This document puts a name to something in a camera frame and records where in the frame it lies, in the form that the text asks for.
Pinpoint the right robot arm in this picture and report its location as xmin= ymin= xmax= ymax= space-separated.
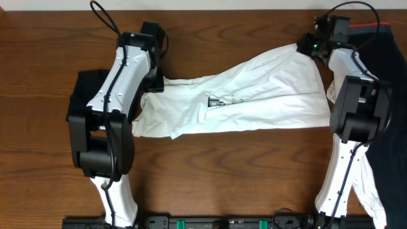
xmin=297 ymin=15 xmax=390 ymax=221

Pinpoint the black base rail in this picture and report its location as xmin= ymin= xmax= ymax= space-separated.
xmin=62 ymin=208 xmax=379 ymax=229

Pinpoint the folded black shirt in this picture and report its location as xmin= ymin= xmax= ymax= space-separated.
xmin=66 ymin=69 xmax=109 ymax=121

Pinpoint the black garment with red trim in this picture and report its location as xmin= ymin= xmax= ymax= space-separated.
xmin=352 ymin=24 xmax=406 ymax=228

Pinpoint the white garment under pile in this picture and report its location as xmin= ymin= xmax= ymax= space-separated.
xmin=315 ymin=75 xmax=388 ymax=228

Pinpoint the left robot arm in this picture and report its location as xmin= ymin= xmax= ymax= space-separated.
xmin=62 ymin=27 xmax=168 ymax=228

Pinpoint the white robot-print t-shirt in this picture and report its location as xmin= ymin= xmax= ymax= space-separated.
xmin=132 ymin=44 xmax=330 ymax=139

